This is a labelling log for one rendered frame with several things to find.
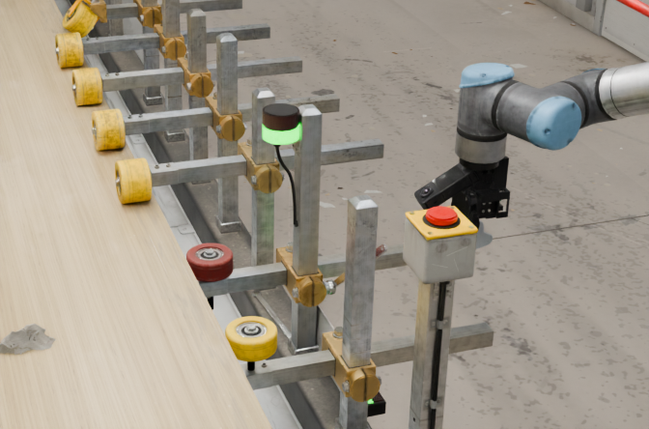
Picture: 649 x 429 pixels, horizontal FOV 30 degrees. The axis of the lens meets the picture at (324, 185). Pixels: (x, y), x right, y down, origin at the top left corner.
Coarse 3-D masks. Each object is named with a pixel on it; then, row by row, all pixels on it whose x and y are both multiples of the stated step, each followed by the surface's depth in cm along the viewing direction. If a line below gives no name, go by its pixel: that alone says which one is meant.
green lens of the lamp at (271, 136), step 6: (264, 132) 196; (270, 132) 194; (276, 132) 194; (282, 132) 194; (288, 132) 194; (294, 132) 195; (264, 138) 196; (270, 138) 195; (276, 138) 195; (282, 138) 195; (288, 138) 195; (294, 138) 196; (282, 144) 195
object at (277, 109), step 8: (272, 104) 197; (280, 104) 197; (288, 104) 197; (272, 112) 194; (280, 112) 194; (288, 112) 194; (272, 144) 196; (296, 144) 199; (296, 152) 199; (280, 160) 199; (296, 224) 205
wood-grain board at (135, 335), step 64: (0, 0) 334; (0, 64) 289; (0, 128) 255; (64, 128) 256; (0, 192) 227; (64, 192) 228; (0, 256) 205; (64, 256) 206; (128, 256) 207; (0, 320) 187; (64, 320) 188; (128, 320) 188; (192, 320) 189; (0, 384) 172; (64, 384) 173; (128, 384) 173; (192, 384) 174
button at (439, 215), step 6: (432, 210) 152; (438, 210) 152; (444, 210) 152; (450, 210) 152; (426, 216) 151; (432, 216) 150; (438, 216) 150; (444, 216) 150; (450, 216) 150; (456, 216) 151; (432, 222) 150; (438, 222) 150; (444, 222) 150; (450, 222) 150
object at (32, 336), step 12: (36, 324) 184; (12, 336) 181; (24, 336) 181; (36, 336) 181; (48, 336) 183; (0, 348) 179; (12, 348) 179; (24, 348) 179; (36, 348) 180; (48, 348) 181
